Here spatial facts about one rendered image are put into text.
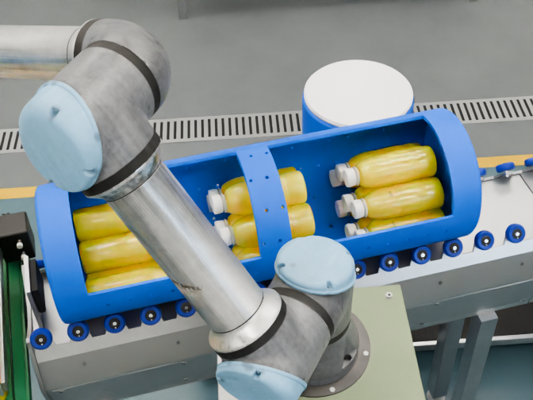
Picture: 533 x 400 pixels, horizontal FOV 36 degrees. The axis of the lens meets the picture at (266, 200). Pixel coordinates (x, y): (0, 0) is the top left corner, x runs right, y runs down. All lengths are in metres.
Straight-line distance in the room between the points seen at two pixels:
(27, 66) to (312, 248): 0.48
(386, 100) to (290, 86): 1.76
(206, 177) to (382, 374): 0.68
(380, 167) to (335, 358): 0.54
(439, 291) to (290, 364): 0.86
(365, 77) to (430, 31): 2.09
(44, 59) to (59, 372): 0.84
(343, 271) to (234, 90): 2.70
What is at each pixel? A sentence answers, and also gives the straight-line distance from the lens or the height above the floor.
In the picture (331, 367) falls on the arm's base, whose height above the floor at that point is 1.25.
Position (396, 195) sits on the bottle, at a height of 1.13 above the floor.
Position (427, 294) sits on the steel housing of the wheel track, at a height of 0.86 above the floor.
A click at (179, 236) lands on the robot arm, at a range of 1.02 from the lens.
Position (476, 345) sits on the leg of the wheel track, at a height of 0.52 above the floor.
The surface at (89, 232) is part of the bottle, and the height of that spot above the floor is 1.11.
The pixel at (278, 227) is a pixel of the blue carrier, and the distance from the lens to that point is 1.60.
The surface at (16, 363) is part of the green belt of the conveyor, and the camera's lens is 1.83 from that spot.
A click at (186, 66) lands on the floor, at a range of 4.01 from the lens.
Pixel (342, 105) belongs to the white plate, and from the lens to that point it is 2.08.
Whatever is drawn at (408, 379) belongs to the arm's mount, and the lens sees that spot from 1.36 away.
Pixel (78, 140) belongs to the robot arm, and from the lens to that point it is 0.93.
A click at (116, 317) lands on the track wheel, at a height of 0.98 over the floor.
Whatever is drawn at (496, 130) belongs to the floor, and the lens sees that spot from 3.70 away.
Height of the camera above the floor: 2.34
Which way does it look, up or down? 45 degrees down
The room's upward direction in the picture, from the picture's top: 2 degrees counter-clockwise
